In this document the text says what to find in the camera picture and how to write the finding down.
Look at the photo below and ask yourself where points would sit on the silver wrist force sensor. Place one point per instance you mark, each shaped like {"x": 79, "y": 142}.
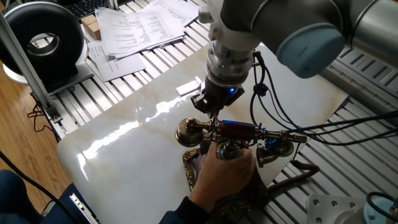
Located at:
{"x": 228, "y": 65}

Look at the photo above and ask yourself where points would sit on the grey flat base plate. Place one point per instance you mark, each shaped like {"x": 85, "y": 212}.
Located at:
{"x": 84, "y": 73}

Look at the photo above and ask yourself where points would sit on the person's bare hand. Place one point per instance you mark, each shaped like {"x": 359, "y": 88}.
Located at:
{"x": 220, "y": 180}

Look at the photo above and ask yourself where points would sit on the person's leg in blue clothes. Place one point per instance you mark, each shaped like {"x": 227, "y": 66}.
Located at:
{"x": 9, "y": 199}

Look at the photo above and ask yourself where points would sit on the glossy marble pattern board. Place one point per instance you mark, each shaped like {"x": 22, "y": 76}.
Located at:
{"x": 140, "y": 149}

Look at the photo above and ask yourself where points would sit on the stack of printed paper sheets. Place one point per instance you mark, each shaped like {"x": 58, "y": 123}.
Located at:
{"x": 140, "y": 31}

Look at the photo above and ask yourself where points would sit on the grey robot arm, blue caps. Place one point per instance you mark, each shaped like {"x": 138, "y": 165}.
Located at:
{"x": 304, "y": 31}

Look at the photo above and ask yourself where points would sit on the aluminium frame post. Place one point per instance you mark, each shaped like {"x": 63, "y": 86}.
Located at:
{"x": 21, "y": 62}

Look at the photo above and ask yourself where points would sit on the small wooden block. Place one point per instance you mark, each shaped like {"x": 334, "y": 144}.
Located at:
{"x": 88, "y": 19}
{"x": 94, "y": 31}

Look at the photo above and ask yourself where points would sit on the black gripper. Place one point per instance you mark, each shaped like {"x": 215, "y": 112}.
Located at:
{"x": 220, "y": 93}

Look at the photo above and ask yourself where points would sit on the black computer keyboard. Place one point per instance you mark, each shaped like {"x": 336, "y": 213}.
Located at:
{"x": 87, "y": 6}

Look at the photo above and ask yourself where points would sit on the thin wooden stick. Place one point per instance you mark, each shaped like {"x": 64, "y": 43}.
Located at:
{"x": 215, "y": 117}

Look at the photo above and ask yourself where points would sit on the antique red brass phone base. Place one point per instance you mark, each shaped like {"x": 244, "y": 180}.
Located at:
{"x": 248, "y": 196}

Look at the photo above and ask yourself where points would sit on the white plastic wrist mount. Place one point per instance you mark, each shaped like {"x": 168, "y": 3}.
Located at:
{"x": 230, "y": 34}

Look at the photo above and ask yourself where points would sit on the brass and red phone handset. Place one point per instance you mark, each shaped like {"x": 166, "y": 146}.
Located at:
{"x": 237, "y": 130}

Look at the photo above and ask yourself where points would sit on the forearm in dark blue sleeve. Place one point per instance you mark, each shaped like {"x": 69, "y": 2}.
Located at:
{"x": 186, "y": 213}

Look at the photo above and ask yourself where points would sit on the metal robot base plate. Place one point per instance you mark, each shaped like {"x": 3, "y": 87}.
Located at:
{"x": 326, "y": 208}

